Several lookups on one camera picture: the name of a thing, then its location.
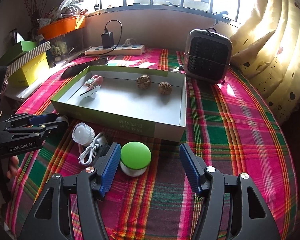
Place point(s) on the clear jar with white cap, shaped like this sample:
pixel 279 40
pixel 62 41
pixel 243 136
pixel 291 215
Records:
pixel 83 133

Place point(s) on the green mushroom-shaped knob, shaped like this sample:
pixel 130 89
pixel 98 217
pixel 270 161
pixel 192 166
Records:
pixel 135 156

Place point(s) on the small grey egg-shaped gadget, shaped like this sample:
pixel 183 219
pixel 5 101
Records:
pixel 62 118

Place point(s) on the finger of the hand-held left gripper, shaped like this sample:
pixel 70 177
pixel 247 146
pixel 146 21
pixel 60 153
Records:
pixel 57 127
pixel 42 119

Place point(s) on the small black plug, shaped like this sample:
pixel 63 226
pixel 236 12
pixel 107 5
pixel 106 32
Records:
pixel 181 68

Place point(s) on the pink clip with mint pad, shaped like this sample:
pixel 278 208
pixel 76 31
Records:
pixel 95 80

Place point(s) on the dried twigs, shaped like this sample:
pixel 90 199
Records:
pixel 31 0

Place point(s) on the orange bowl with clutter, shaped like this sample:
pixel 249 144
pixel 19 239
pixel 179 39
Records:
pixel 65 7

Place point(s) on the white power strip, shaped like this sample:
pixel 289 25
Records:
pixel 120 50

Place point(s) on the grey portable heater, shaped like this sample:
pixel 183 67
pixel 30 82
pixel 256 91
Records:
pixel 207 55

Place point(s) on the black oval magnetic device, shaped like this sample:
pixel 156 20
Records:
pixel 91 93

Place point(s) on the clear plastic organizer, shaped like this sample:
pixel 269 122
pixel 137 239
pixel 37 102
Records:
pixel 70 42

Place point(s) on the green and white cardboard box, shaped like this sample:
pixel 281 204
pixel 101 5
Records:
pixel 140 105

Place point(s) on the brown walnut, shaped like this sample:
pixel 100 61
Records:
pixel 143 82
pixel 165 88

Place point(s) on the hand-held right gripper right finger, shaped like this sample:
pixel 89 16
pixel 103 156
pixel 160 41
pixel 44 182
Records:
pixel 188 166

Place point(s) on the striped grey box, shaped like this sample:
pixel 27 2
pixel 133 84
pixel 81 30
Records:
pixel 32 55

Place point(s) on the yellow box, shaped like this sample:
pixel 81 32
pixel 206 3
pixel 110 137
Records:
pixel 35 70

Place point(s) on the black charger block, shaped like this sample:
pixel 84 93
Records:
pixel 107 40

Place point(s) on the white plug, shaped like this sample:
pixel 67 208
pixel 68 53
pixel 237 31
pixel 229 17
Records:
pixel 130 42

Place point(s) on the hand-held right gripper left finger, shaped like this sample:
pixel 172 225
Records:
pixel 111 165

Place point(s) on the cream heart-print curtain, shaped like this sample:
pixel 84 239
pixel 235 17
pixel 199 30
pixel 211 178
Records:
pixel 277 42

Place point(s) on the black window latch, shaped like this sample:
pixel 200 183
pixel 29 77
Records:
pixel 221 16

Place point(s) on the orange tray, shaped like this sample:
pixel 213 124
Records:
pixel 62 26

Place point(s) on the person's left hand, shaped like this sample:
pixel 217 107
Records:
pixel 12 167

